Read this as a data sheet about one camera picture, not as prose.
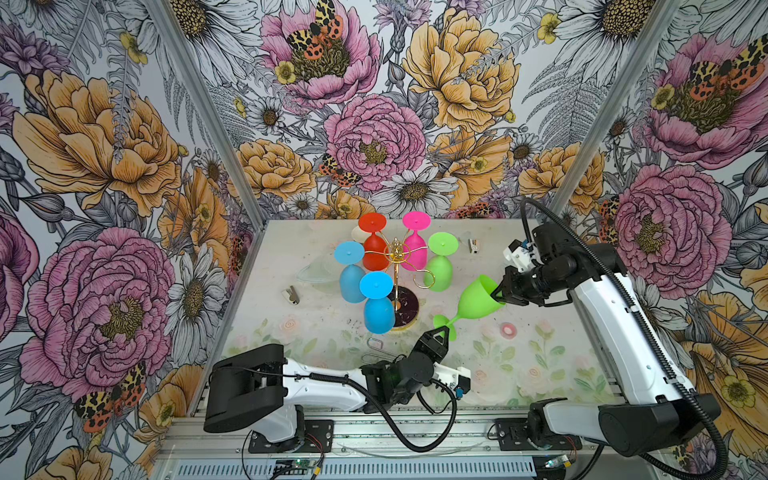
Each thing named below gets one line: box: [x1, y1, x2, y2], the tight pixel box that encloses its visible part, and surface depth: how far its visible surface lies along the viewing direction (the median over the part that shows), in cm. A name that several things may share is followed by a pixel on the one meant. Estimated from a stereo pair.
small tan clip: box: [282, 285, 300, 305], surface depth 101 cm
